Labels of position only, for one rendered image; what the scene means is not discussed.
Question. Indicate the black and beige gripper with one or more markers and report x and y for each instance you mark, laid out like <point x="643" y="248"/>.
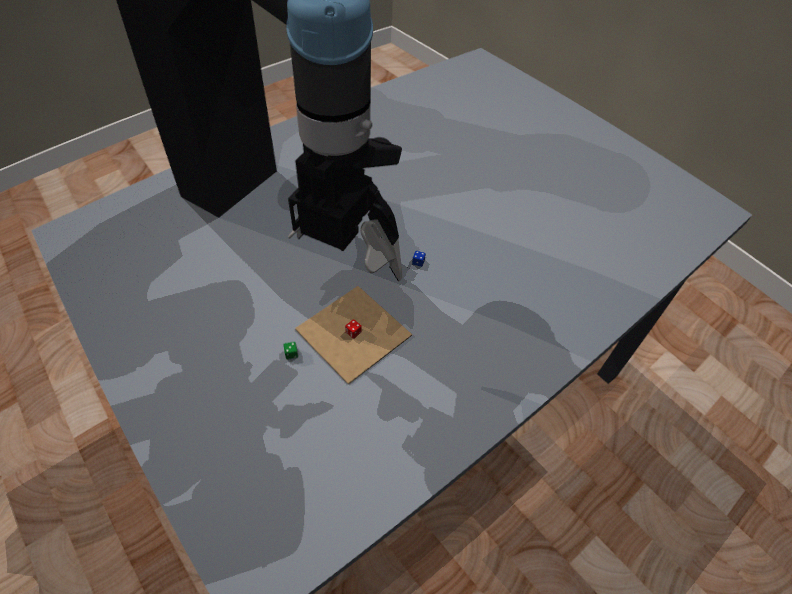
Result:
<point x="320" y="216"/>

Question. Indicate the green die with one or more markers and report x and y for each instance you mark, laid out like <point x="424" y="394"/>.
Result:
<point x="290" y="350"/>

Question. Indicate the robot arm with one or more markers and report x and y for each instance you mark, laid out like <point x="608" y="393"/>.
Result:
<point x="330" y="43"/>

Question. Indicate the red die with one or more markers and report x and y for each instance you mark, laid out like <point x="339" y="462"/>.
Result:
<point x="353" y="328"/>

